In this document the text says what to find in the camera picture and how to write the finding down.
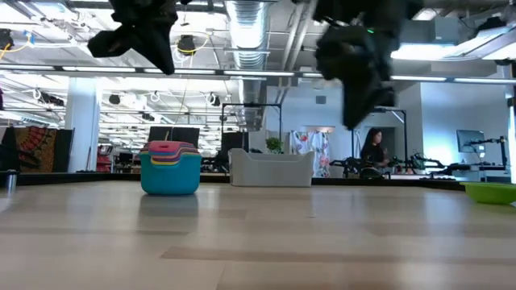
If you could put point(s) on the black monitor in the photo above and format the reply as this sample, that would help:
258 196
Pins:
159 133
232 142
186 135

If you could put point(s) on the black aluminium table frame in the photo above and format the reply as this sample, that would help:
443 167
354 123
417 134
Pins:
101 177

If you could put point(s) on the teal measuring cup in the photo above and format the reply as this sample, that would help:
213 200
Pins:
171 179

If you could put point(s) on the person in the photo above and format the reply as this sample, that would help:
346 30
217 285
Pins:
375 153

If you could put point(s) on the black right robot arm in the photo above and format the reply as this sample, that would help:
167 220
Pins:
363 10

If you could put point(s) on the yellow measuring cup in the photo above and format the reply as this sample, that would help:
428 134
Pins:
169 163

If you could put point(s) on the black metal stand frame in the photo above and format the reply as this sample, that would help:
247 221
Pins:
250 105
399 137

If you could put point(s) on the white square pillar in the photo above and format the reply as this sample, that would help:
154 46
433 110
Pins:
82 121

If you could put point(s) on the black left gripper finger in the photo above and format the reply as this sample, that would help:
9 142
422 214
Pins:
163 56
109 44

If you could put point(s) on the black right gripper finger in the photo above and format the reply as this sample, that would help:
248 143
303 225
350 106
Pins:
387 97
359 104

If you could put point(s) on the grey plastic basket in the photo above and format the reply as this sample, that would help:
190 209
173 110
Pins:
270 169

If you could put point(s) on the green measuring cup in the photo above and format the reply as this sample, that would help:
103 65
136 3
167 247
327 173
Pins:
489 193

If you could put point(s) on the black background robot arm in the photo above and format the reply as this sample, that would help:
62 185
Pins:
483 142

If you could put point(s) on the grey wall monitor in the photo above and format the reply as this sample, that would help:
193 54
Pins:
469 141

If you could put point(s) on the grey metal cylinder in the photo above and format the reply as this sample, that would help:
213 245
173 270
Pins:
11 183

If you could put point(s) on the purple measuring cup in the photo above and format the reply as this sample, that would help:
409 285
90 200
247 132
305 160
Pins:
177 158

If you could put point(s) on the green potted plant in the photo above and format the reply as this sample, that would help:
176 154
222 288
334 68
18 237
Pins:
274 145

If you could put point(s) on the patterned orange tapestry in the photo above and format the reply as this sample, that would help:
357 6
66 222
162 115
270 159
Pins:
36 149

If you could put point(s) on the floral print cloth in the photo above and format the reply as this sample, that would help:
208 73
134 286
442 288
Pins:
318 153

